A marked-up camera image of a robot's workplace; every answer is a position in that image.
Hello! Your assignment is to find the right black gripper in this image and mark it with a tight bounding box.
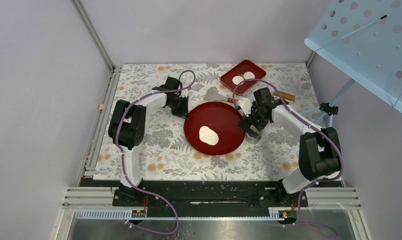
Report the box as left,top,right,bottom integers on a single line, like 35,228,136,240
238,101,269,139

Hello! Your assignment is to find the round metal cutter ring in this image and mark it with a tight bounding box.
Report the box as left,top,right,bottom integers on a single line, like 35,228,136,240
246,130,263,145

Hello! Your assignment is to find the wooden double-ended roller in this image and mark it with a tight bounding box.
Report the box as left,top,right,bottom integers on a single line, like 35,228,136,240
272,91,296,103

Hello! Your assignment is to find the scraper with orange handle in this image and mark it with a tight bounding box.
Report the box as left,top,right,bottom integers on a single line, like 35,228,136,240
203,87,233,103

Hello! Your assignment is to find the round red tray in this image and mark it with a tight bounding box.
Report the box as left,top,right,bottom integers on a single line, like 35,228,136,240
183,101,246,156

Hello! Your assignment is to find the white dough ball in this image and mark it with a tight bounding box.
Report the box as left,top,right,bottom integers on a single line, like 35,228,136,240
198,126,219,146

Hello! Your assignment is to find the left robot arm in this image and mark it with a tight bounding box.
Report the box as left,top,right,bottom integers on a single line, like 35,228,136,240
107,77,190,206

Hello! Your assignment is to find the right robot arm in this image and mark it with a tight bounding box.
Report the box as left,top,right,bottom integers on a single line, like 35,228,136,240
234,87,343,206

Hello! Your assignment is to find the right round dumpling wrapper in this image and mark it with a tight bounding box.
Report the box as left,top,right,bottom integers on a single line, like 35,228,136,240
243,71,256,80

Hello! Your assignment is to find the round dumpling wrapper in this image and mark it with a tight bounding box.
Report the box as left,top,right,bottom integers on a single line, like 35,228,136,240
243,71,256,80
232,75,245,85

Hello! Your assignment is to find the left round dumpling wrapper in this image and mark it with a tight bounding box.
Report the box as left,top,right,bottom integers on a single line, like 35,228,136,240
232,75,245,85

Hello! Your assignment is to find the floral patterned table mat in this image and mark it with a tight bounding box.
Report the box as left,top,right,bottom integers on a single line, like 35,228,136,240
93,63,343,182

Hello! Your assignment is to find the red rectangular tray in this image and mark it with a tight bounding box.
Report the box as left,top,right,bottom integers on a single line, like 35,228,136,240
220,59,267,96

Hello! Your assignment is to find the light blue tripod stand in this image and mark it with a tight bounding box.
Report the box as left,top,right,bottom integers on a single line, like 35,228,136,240
300,78,356,127

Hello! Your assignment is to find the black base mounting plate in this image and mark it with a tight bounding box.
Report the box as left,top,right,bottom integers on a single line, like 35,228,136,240
77,179,342,220

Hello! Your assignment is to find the light blue perforated panel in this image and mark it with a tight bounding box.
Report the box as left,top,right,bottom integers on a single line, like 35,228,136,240
304,0,402,113

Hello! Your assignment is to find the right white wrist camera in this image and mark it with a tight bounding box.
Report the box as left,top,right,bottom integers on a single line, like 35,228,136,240
236,97,253,117

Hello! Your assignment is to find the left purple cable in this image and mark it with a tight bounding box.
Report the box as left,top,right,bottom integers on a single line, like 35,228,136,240
114,69,197,237

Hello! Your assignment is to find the purple cable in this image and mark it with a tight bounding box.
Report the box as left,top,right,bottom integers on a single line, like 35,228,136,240
114,69,197,237
231,78,345,239

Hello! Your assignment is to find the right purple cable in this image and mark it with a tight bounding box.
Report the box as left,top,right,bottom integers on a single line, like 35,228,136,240
231,78,345,239

